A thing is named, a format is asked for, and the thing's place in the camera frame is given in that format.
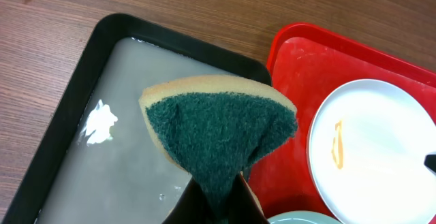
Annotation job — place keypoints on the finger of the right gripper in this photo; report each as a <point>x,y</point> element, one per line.
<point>430,162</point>

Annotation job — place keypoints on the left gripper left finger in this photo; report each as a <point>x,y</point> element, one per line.
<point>192,207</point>

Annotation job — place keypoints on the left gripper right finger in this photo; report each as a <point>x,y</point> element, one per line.
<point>243,205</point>

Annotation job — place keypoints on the mint green plate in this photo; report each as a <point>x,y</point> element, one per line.
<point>302,217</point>

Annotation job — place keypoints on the white plate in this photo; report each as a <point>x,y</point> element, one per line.
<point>366,149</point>

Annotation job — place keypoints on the green yellow sponge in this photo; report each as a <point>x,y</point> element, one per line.
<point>216,126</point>

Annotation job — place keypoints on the black tray with water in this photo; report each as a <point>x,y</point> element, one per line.
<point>96,162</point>

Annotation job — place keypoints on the red plastic tray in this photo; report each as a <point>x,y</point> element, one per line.
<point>307,63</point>

